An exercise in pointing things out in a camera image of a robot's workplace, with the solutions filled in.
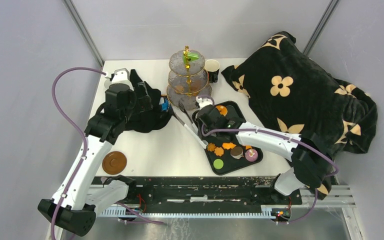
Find orange frosted donut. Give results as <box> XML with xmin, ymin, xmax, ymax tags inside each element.
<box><xmin>215</xmin><ymin>105</ymin><xmax>228</xmax><ymax>117</ymax></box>

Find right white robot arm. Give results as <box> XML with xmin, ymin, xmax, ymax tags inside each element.
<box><xmin>195</xmin><ymin>95</ymin><xmax>337</xmax><ymax>204</ymax></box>

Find black cloth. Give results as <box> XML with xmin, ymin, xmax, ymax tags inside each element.
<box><xmin>126</xmin><ymin>69</ymin><xmax>174</xmax><ymax>133</ymax></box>

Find brown round saucer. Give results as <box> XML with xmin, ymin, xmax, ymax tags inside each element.
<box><xmin>102</xmin><ymin>151</ymin><xmax>127</xmax><ymax>175</ymax></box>

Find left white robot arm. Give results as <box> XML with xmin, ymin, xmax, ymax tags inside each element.
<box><xmin>37</xmin><ymin>68</ymin><xmax>173</xmax><ymax>237</ymax></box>

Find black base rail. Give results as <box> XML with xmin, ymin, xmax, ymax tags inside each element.
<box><xmin>94</xmin><ymin>175</ymin><xmax>302</xmax><ymax>215</ymax></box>

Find orange leaf cookie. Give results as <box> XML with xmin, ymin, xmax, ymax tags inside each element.
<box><xmin>213</xmin><ymin>147</ymin><xmax>225</xmax><ymax>157</ymax></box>

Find black floral blanket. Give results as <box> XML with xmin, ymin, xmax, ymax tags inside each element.
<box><xmin>221</xmin><ymin>31</ymin><xmax>378</xmax><ymax>201</ymax></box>

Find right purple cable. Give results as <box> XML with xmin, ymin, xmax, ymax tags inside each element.
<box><xmin>195</xmin><ymin>94</ymin><xmax>340</xmax><ymax>224</ymax></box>

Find metal serving tongs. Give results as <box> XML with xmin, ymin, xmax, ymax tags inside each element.
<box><xmin>171</xmin><ymin>100</ymin><xmax>209</xmax><ymax>150</ymax></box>

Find brown round chocolate cookie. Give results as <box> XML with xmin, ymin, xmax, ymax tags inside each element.
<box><xmin>230</xmin><ymin>146</ymin><xmax>244</xmax><ymax>159</ymax></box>

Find green round cookie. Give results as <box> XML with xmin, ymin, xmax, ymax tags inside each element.
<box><xmin>212</xmin><ymin>158</ymin><xmax>224</xmax><ymax>170</ymax></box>

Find green cake slice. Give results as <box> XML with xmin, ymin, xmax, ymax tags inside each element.
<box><xmin>182</xmin><ymin>50</ymin><xmax>200</xmax><ymax>64</ymax></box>

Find black serving tray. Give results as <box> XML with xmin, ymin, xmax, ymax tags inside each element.
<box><xmin>192</xmin><ymin>110</ymin><xmax>264</xmax><ymax>176</ymax></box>

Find orange flower cookie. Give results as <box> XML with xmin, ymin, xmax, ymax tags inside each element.
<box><xmin>206</xmin><ymin>143</ymin><xmax>217</xmax><ymax>152</ymax></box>

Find three-tier glass cake stand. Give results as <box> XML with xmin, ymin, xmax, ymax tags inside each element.
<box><xmin>166</xmin><ymin>46</ymin><xmax>212</xmax><ymax>111</ymax></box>

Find black mug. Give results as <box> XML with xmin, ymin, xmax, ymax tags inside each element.
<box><xmin>204</xmin><ymin>59</ymin><xmax>220</xmax><ymax>83</ymax></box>

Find brown madeleine bread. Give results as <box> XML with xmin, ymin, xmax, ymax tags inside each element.
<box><xmin>187</xmin><ymin>82</ymin><xmax>207</xmax><ymax>97</ymax></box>

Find blue patterned item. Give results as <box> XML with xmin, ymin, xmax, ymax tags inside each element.
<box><xmin>159</xmin><ymin>98</ymin><xmax>170</xmax><ymax>112</ymax></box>

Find round orange biscuit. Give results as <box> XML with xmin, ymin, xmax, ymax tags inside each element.
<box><xmin>174</xmin><ymin>85</ymin><xmax>185</xmax><ymax>94</ymax></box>

